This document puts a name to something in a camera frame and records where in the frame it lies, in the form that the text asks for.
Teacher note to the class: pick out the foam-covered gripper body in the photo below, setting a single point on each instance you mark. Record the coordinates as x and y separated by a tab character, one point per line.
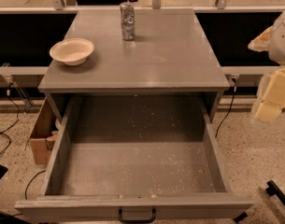
281	46

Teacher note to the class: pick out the grey top drawer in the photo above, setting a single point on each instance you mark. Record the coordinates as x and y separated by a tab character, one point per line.
134	159

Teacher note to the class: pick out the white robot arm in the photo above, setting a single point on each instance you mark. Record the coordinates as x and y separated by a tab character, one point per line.
271	40

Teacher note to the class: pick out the grey drawer cabinet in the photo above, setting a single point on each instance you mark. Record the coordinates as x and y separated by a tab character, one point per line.
170	53

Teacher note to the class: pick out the black stand leg right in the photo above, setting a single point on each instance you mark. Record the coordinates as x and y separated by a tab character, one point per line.
273	190

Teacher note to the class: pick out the silver drink can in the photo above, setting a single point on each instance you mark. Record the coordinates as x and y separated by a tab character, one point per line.
127	21

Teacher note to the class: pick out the white paper bowl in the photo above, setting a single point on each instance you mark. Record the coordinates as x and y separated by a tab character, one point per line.
72	51

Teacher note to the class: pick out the brown cardboard box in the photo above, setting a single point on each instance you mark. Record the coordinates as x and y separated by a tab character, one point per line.
42	139

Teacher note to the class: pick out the metal railing frame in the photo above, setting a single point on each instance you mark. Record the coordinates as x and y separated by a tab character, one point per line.
30	76

